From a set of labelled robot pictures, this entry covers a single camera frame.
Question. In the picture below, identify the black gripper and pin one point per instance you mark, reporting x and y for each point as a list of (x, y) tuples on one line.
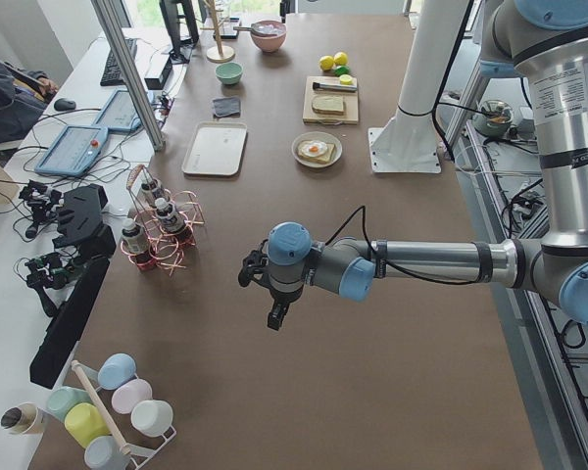
[(277, 298)]

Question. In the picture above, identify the bread slice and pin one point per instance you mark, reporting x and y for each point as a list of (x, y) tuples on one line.
[(330, 105)]

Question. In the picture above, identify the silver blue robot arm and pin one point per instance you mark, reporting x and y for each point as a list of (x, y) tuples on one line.
[(545, 42)]

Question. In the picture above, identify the cream rabbit tray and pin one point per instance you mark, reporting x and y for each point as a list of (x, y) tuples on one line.
[(216, 149)]

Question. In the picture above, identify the white cup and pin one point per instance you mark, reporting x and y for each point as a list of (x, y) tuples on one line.
[(152, 417)]

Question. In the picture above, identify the toast slice on plate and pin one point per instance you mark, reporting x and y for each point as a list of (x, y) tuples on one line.
[(323, 160)]

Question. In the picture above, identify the pink cup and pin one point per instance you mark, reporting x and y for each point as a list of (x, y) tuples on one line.
[(126, 397)]

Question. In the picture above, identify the white round plate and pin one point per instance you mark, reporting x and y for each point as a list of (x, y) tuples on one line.
[(317, 135)]

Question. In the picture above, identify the fried egg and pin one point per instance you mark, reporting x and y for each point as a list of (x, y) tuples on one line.
[(312, 148)]

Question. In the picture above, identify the tea bottle back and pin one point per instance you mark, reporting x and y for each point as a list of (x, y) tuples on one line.
[(152, 190)]

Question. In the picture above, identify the white cup rack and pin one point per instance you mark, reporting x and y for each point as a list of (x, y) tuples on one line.
[(141, 449)]

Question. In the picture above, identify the wooden cutting board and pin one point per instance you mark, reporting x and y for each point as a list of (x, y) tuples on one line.
[(351, 101)]

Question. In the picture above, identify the grey folded cloth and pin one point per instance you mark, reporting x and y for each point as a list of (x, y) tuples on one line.
[(226, 107)]

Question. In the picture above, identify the yellow cup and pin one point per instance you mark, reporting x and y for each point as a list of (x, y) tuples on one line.
[(84, 423)]

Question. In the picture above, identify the grey blue cup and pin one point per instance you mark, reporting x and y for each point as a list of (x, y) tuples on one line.
[(103, 454)]

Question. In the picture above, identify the mint green cup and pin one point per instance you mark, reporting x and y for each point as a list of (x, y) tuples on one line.
[(64, 399)]

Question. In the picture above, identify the green ceramic bowl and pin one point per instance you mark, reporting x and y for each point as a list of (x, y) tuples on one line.
[(229, 73)]

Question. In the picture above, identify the blue teach pendant far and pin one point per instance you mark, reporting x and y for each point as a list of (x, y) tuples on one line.
[(118, 114)]

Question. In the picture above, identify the blue teach pendant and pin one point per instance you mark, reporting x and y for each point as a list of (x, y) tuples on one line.
[(74, 151), (118, 114)]

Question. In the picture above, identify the green lime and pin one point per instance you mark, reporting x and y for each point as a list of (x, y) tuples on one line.
[(341, 70)]

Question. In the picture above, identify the blue teach pendant near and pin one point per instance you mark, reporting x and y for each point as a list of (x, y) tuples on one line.
[(74, 151)]

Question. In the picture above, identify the whole yellow lemon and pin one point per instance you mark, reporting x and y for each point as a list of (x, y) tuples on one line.
[(326, 63)]

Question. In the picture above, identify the wooden mug tree stand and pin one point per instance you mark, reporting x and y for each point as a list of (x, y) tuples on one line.
[(219, 53)]

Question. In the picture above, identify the paper cup with metal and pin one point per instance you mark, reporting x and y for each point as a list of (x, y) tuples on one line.
[(25, 418)]

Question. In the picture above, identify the pink bowl with ice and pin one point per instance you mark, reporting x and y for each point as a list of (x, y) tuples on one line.
[(268, 35)]

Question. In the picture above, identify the black monitor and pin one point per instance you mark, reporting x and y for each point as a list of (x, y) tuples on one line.
[(180, 23)]

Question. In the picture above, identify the black keyboard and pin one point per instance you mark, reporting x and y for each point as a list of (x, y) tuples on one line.
[(112, 73)]

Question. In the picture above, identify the steel ice scoop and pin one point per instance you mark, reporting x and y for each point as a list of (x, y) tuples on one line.
[(247, 28)]

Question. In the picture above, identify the black computer mouse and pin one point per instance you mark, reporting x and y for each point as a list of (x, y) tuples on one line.
[(63, 104)]

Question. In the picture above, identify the seated person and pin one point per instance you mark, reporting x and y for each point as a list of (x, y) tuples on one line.
[(24, 96)]

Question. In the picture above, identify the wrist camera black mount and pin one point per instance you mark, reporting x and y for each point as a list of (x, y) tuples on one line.
[(255, 268)]

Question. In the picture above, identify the copper wire bottle rack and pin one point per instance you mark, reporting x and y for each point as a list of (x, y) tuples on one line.
[(165, 251)]

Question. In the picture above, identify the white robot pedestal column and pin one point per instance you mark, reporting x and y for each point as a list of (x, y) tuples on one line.
[(408, 141)]

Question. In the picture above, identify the steel handled knife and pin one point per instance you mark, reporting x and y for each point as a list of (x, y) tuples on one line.
[(335, 87)]

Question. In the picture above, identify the aluminium frame post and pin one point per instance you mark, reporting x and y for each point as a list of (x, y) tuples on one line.
[(110, 22)]

